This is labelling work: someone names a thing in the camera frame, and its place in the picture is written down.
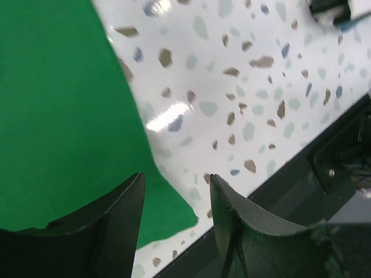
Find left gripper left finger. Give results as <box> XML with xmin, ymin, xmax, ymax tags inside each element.
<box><xmin>1</xmin><ymin>173</ymin><xmax>146</xmax><ymax>277</ymax></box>

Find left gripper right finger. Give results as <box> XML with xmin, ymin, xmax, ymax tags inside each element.
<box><xmin>210</xmin><ymin>174</ymin><xmax>370</xmax><ymax>277</ymax></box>

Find green tank top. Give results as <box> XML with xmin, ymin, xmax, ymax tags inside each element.
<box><xmin>1</xmin><ymin>1</ymin><xmax>198</xmax><ymax>247</ymax></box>

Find blue folded tank top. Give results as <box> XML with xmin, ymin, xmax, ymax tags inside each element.
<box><xmin>333</xmin><ymin>12</ymin><xmax>370</xmax><ymax>32</ymax></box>

